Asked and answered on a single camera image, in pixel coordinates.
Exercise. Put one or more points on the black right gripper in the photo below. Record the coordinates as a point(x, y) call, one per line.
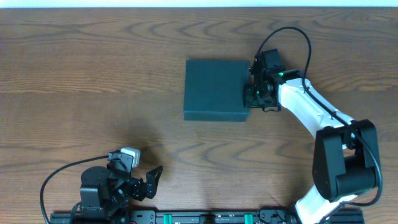
point(250, 101)

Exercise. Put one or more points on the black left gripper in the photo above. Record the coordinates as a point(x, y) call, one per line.
point(144, 188)

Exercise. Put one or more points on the dark green box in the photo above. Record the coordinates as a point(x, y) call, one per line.
point(214, 90)

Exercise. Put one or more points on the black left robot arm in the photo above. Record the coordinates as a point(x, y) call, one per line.
point(106, 192)

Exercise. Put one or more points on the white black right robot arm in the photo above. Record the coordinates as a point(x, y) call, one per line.
point(346, 154)

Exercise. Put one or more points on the black aluminium mounting rail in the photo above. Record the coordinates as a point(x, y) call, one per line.
point(273, 216)

